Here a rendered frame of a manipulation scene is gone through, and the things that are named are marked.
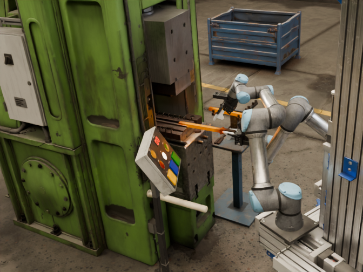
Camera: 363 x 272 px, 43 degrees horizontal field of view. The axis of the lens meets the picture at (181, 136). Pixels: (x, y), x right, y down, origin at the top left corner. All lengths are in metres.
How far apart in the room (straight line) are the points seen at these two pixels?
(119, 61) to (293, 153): 2.54
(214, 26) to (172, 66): 4.18
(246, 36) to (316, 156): 2.66
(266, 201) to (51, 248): 2.08
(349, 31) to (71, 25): 1.63
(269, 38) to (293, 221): 4.47
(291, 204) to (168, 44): 1.20
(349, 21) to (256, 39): 4.76
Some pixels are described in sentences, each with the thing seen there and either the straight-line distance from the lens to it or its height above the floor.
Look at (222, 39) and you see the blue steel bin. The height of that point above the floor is 0.42.
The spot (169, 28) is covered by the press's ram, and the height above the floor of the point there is 1.71.
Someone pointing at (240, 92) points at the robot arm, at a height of 1.35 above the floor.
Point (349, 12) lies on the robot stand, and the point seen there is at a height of 1.95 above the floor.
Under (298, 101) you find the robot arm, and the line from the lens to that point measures 2.80.
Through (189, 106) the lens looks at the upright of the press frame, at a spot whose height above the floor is 1.00.
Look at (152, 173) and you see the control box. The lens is 2.56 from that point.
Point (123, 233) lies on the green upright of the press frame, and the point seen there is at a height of 0.23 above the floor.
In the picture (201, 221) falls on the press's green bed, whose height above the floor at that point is 0.16.
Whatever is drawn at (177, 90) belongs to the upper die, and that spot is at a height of 1.30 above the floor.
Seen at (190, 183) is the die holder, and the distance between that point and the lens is 3.28.
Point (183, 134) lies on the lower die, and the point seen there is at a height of 0.97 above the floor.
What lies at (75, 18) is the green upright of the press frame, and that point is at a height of 1.81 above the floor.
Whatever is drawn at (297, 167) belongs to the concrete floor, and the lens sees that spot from 4.59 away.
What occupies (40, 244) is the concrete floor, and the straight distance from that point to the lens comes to 4.02.
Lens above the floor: 2.45
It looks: 28 degrees down
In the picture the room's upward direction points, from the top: 5 degrees counter-clockwise
